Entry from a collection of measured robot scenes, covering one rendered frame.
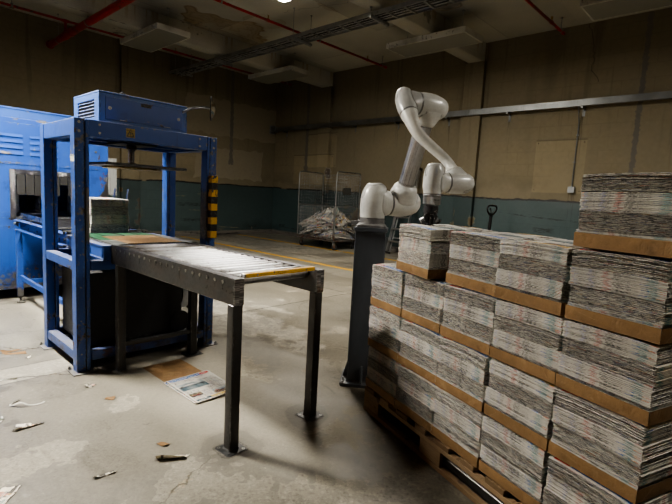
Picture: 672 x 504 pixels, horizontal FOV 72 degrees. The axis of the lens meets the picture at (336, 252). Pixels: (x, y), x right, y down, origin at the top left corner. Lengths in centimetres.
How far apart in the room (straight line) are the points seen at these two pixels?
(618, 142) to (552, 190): 121
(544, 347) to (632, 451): 37
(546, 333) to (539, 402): 24
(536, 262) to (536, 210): 732
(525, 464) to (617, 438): 38
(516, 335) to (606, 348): 33
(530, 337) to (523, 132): 767
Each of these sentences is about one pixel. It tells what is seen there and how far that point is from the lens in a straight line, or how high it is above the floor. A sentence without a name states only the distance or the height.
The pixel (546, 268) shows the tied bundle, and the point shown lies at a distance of 169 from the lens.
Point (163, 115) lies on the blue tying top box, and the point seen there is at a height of 166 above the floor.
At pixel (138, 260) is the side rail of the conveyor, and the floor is 75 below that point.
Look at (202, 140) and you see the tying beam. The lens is 350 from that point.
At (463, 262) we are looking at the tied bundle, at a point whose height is 94.
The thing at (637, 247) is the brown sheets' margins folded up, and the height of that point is 109.
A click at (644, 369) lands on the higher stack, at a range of 155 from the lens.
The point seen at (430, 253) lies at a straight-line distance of 208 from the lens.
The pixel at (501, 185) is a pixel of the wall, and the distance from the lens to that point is 929.
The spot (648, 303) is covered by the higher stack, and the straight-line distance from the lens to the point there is 152.
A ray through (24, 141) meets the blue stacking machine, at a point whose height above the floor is 153.
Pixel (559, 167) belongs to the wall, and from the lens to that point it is 895.
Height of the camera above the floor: 118
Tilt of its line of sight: 7 degrees down
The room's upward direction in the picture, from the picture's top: 3 degrees clockwise
